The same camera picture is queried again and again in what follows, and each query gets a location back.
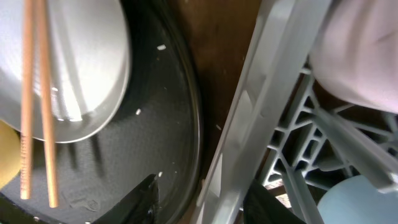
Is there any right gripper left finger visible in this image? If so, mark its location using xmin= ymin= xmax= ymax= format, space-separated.
xmin=93 ymin=174 xmax=159 ymax=224

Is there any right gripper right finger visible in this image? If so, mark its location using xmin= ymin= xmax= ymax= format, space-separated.
xmin=243 ymin=180 xmax=305 ymax=224

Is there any wooden chopstick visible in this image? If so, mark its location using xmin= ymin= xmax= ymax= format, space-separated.
xmin=36 ymin=0 xmax=59 ymax=208
xmin=20 ymin=0 xmax=34 ymax=200

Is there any blue cup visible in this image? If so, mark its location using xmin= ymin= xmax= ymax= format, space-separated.
xmin=317 ymin=175 xmax=397 ymax=224

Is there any yellow bowl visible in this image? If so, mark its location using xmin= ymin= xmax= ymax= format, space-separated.
xmin=0 ymin=121 xmax=21 ymax=189

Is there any pink cup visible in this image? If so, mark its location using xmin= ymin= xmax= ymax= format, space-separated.
xmin=310 ymin=0 xmax=397 ymax=113

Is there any grey dishwasher rack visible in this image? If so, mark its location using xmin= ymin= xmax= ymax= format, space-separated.
xmin=192 ymin=0 xmax=397 ymax=223

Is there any round black tray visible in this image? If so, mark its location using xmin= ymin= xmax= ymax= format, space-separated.
xmin=1 ymin=1 xmax=202 ymax=223

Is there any white plate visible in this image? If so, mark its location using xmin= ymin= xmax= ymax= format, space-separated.
xmin=1 ymin=0 xmax=131 ymax=143

